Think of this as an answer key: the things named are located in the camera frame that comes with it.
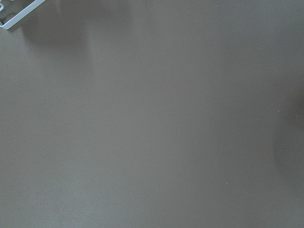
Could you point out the white wire cup rack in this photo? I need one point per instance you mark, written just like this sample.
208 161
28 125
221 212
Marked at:
12 11

